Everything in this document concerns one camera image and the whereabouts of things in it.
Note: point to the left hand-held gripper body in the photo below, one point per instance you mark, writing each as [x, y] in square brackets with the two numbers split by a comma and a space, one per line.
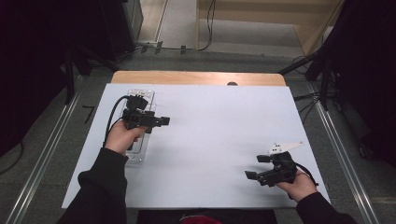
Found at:
[137, 115]

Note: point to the red cloth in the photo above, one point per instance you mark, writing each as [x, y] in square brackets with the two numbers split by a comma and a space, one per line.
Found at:
[199, 220]

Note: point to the clear plastic long container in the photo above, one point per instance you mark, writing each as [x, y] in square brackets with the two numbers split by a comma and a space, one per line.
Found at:
[137, 154]

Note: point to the white table board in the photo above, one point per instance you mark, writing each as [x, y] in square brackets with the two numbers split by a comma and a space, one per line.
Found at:
[233, 124]

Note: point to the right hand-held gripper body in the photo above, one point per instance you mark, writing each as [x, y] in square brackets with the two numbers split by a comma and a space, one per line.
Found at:
[281, 172]

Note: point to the person's dark lap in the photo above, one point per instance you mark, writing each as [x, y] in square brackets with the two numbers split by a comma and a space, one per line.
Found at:
[155, 217]

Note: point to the black metal stand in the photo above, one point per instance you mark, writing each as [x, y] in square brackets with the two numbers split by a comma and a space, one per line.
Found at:
[320, 68]
[70, 74]

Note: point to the person's left hand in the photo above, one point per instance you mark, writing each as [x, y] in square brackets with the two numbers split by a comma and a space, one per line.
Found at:
[121, 138]

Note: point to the light wooden shelf unit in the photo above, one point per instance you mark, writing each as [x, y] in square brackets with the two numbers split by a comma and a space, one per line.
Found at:
[264, 15]

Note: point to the dark cabinet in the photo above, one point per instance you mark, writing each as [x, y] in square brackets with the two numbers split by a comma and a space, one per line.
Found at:
[124, 25]

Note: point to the metal floor rail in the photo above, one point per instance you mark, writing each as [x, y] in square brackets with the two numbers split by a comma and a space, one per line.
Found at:
[43, 158]
[345, 165]

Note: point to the person's right hand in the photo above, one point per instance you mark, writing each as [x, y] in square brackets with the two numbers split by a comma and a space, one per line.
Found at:
[299, 188]

